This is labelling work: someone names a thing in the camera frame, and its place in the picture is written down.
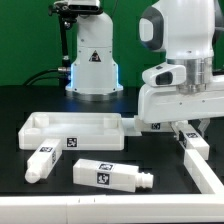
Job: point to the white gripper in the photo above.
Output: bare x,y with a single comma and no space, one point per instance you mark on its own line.
160,99

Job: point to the white desk top tray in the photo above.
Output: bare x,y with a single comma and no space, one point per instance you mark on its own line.
77,131

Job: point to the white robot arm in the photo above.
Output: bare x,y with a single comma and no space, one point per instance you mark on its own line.
181,88

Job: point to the white sheet with markers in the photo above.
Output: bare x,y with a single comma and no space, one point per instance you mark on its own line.
129,129

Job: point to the white L-shaped corner fence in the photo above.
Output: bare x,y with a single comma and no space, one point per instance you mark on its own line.
205,207

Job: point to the black camera on stand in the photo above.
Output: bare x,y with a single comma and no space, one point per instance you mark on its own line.
84,6

